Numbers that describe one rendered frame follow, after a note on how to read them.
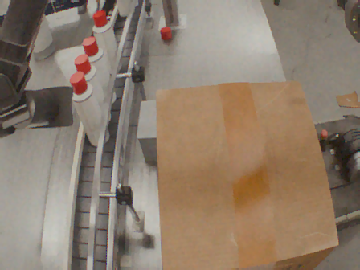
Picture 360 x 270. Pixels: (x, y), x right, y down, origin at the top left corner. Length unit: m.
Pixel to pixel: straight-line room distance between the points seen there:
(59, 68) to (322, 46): 1.89
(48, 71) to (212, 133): 0.69
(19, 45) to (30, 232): 0.55
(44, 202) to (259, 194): 0.56
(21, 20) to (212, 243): 0.37
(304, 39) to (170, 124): 2.07
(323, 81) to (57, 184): 1.76
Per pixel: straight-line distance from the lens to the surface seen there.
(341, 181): 1.56
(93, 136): 0.83
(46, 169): 0.95
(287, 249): 0.46
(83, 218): 0.78
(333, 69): 2.39
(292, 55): 2.39
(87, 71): 0.77
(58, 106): 0.60
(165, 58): 1.08
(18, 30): 0.45
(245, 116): 0.56
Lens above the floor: 1.56
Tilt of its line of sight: 54 degrees down
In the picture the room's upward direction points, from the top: 10 degrees counter-clockwise
